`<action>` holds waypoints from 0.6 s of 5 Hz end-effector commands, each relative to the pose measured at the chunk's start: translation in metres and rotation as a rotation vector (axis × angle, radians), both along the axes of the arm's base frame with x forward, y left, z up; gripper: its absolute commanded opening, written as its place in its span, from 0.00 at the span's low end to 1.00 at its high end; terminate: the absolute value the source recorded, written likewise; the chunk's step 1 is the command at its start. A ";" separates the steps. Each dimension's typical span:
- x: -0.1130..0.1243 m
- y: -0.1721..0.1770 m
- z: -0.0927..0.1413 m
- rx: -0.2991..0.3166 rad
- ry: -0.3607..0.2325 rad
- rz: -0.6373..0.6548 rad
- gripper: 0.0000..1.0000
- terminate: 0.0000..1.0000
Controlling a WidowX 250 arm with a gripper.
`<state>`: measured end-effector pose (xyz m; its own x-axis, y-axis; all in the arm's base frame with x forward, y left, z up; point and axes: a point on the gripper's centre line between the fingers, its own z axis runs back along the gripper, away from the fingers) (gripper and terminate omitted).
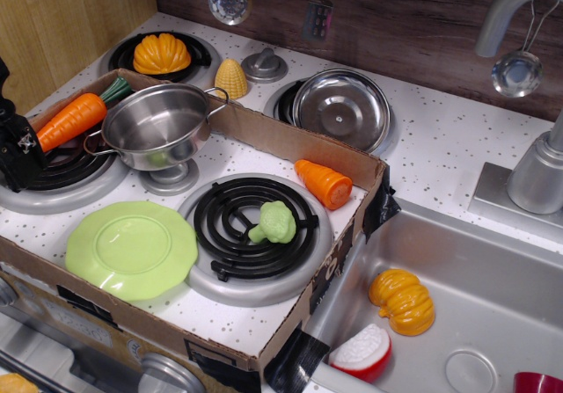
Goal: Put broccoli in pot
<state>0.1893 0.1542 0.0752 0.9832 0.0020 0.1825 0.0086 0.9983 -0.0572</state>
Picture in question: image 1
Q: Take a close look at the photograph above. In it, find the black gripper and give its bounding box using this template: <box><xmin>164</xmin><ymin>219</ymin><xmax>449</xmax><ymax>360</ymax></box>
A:
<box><xmin>0</xmin><ymin>56</ymin><xmax>49</xmax><ymax>193</ymax></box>

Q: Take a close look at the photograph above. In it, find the green toy broccoli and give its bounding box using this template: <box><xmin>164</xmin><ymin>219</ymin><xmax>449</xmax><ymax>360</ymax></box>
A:
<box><xmin>248</xmin><ymin>200</ymin><xmax>296</xmax><ymax>244</ymax></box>

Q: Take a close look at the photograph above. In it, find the small steel pot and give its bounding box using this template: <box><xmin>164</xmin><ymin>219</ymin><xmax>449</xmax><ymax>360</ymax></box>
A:
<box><xmin>84</xmin><ymin>84</ymin><xmax>230</xmax><ymax>171</ymax></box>

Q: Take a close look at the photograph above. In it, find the steel pot lid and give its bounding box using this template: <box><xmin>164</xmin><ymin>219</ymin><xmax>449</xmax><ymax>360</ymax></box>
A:
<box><xmin>292</xmin><ymin>69</ymin><xmax>391</xmax><ymax>153</ymax></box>

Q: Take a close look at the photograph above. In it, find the front left black burner coil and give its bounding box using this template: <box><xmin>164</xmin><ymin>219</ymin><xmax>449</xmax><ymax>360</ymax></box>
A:
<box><xmin>22</xmin><ymin>133</ymin><xmax>113</xmax><ymax>192</ymax></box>

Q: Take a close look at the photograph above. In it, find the black burner coil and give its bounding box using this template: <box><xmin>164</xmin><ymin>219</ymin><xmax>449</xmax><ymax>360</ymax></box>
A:
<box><xmin>100</xmin><ymin>32</ymin><xmax>217</xmax><ymax>84</ymax></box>
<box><xmin>193</xmin><ymin>177</ymin><xmax>320</xmax><ymax>282</ymax></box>
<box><xmin>22</xmin><ymin>133</ymin><xmax>113</xmax><ymax>192</ymax></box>

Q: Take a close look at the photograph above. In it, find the whole orange toy carrot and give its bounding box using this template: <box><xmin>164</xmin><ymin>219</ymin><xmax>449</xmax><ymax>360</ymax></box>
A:
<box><xmin>37</xmin><ymin>76</ymin><xmax>131</xmax><ymax>152</ymax></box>

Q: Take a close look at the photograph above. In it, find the cardboard fence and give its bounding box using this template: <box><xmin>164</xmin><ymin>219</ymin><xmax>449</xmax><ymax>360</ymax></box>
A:
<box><xmin>1</xmin><ymin>70</ymin><xmax>393</xmax><ymax>392</ymax></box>

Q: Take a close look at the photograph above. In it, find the light green plastic plate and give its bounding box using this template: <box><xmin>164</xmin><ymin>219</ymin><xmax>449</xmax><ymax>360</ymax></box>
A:
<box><xmin>65</xmin><ymin>201</ymin><xmax>199</xmax><ymax>302</ymax></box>

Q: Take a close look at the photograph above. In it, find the rear left black burner coil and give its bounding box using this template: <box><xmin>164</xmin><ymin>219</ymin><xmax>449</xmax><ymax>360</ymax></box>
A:
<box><xmin>100</xmin><ymin>32</ymin><xmax>217</xmax><ymax>84</ymax></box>

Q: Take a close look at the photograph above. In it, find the silver stove knob centre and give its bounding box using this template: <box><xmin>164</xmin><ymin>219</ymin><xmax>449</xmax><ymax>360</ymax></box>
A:
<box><xmin>140</xmin><ymin>159</ymin><xmax>199</xmax><ymax>196</ymax></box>

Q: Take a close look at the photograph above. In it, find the silver stove knob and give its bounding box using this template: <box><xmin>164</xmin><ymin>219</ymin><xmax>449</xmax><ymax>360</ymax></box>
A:
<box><xmin>140</xmin><ymin>159</ymin><xmax>199</xmax><ymax>196</ymax></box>
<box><xmin>241</xmin><ymin>47</ymin><xmax>289</xmax><ymax>84</ymax></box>

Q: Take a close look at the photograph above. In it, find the orange pumpkin half on burner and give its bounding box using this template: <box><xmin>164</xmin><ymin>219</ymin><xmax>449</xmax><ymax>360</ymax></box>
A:
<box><xmin>133</xmin><ymin>33</ymin><xmax>192</xmax><ymax>75</ymax></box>

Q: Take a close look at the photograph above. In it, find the front right black burner coil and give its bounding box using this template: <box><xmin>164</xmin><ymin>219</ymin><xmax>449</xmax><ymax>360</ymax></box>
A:
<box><xmin>193</xmin><ymin>177</ymin><xmax>320</xmax><ymax>282</ymax></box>

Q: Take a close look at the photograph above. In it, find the yellow toy at bottom edge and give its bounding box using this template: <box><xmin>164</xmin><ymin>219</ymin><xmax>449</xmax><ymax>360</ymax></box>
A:
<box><xmin>0</xmin><ymin>373</ymin><xmax>40</xmax><ymax>393</ymax></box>

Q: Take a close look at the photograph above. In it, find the yellow toy corn piece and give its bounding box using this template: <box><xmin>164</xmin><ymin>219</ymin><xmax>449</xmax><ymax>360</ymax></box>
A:
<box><xmin>215</xmin><ymin>58</ymin><xmax>248</xmax><ymax>99</ymax></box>

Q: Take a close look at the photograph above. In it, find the silver oven front knob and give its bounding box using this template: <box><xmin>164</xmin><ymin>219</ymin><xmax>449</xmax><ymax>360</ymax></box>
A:
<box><xmin>137</xmin><ymin>353</ymin><xmax>206</xmax><ymax>393</ymax></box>

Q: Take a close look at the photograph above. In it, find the silver stove knob rear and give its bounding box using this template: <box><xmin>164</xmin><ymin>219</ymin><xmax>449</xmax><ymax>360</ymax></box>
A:
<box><xmin>241</xmin><ymin>47</ymin><xmax>289</xmax><ymax>84</ymax></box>

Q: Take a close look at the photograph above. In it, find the hanging steel skimmer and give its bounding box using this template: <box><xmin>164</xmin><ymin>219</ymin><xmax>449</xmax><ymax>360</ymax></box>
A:
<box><xmin>208</xmin><ymin>0</ymin><xmax>252</xmax><ymax>26</ymax></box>

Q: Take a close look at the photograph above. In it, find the orange carrot half piece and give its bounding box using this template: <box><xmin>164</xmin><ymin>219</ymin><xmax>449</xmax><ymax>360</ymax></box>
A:
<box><xmin>294</xmin><ymin>159</ymin><xmax>353</xmax><ymax>210</ymax></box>

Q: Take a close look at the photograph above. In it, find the red white toy radish slice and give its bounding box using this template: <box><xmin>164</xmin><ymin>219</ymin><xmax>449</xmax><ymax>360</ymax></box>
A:
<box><xmin>328</xmin><ymin>324</ymin><xmax>392</xmax><ymax>383</ymax></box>

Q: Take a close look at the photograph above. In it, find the orange pumpkin half in sink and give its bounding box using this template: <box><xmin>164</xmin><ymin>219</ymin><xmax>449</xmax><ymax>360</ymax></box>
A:
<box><xmin>369</xmin><ymin>268</ymin><xmax>435</xmax><ymax>337</ymax></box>

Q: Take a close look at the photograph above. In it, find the steel sink basin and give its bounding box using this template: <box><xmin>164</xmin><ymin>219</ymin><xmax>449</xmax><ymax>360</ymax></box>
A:
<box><xmin>306</xmin><ymin>201</ymin><xmax>562</xmax><ymax>392</ymax></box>

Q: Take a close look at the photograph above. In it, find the hanging steel ladle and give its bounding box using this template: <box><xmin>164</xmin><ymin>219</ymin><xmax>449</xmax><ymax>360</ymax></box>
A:
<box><xmin>491</xmin><ymin>0</ymin><xmax>560</xmax><ymax>98</ymax></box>

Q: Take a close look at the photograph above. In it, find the silver faucet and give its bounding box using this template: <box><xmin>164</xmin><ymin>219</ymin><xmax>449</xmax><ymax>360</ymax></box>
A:
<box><xmin>469</xmin><ymin>0</ymin><xmax>562</xmax><ymax>238</ymax></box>

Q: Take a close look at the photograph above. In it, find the red cup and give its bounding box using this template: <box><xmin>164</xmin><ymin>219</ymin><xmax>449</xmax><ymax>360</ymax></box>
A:
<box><xmin>513</xmin><ymin>372</ymin><xmax>563</xmax><ymax>393</ymax></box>

